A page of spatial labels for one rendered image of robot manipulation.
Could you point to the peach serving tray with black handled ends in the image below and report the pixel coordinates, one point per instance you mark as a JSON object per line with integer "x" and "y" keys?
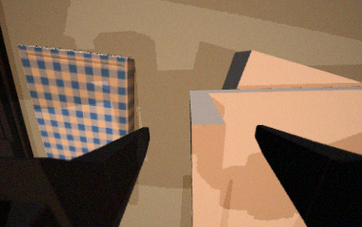
{"x": 251, "y": 195}

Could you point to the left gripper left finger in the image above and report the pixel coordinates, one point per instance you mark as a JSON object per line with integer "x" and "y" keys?
{"x": 92, "y": 191}

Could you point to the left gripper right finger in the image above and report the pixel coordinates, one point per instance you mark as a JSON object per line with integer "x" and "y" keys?
{"x": 324, "y": 183}

